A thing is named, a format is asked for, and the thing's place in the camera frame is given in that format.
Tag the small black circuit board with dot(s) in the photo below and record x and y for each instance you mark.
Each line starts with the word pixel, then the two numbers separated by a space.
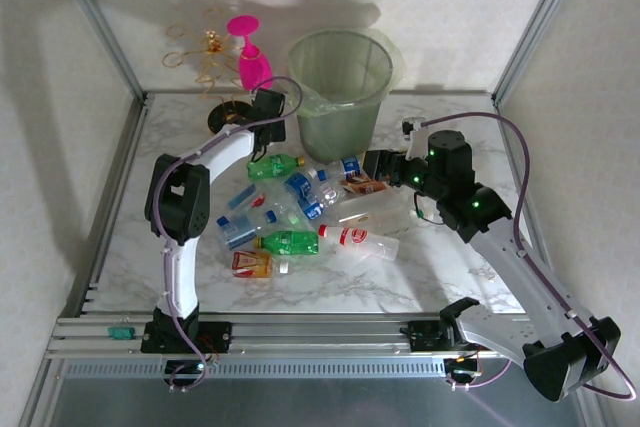
pixel 182 372
pixel 462 369

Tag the aluminium frame post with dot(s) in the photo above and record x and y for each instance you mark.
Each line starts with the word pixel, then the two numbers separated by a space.
pixel 540 22
pixel 100 22

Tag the crushed clear blue label bottle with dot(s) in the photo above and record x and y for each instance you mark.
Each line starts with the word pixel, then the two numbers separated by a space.
pixel 312 207

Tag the white-capped blue label bottle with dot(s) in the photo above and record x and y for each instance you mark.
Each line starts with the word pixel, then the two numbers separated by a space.
pixel 296 187

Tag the grey vented metal cover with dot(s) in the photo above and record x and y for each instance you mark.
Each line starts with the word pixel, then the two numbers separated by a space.
pixel 300 402

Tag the aluminium mounting rail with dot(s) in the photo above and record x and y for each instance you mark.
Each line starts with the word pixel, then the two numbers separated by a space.
pixel 320 334

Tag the grey bin with green liner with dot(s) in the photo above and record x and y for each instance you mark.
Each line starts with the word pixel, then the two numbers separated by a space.
pixel 340 122

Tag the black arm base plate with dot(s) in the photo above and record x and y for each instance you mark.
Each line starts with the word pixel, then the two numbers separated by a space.
pixel 215 334
pixel 425 334

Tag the orange red label bottle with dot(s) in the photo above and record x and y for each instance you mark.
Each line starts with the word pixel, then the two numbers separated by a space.
pixel 250 264

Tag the blue-capped blue label bottle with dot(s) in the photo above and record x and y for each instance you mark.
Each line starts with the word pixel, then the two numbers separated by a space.
pixel 349 166

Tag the pink plastic goblet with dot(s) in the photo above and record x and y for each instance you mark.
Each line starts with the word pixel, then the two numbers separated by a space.
pixel 252 67

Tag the small green connector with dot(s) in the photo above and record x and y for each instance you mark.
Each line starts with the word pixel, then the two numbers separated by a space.
pixel 121 333

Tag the aluminium table side rail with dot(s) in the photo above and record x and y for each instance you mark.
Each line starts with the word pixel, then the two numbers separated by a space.
pixel 510 137
pixel 125 167

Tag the blue-capped clear water bottle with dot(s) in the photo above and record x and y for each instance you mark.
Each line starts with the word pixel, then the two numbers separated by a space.
pixel 282 214
pixel 239 233

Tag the clear bottle with red label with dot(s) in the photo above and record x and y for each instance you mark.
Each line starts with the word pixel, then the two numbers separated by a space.
pixel 357 238

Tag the large clear white-capped bottle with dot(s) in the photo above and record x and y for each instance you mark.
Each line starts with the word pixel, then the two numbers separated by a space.
pixel 370 209

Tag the brown label drink bottle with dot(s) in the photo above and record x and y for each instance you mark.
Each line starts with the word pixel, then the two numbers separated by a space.
pixel 362 187

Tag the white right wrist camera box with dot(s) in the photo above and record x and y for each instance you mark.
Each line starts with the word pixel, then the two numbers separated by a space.
pixel 415 139

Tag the green plastic Sprite bottle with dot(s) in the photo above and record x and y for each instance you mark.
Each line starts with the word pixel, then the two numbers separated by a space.
pixel 290 242
pixel 270 167

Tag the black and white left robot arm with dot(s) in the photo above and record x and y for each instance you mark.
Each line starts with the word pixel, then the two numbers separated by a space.
pixel 175 272

